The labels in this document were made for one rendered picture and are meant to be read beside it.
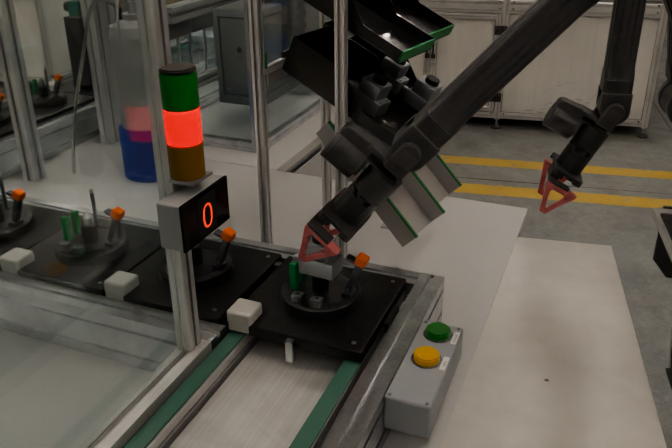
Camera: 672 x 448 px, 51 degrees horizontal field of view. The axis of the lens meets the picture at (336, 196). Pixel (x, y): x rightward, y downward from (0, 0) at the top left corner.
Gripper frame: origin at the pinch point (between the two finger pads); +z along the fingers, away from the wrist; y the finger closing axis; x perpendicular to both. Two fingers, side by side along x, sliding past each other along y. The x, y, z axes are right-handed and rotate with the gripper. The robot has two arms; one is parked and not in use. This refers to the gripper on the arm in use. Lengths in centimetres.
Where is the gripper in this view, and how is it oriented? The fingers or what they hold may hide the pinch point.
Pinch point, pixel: (315, 243)
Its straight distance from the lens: 119.3
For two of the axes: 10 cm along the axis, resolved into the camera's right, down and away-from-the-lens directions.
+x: 7.1, 7.0, -0.1
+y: -3.8, 3.8, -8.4
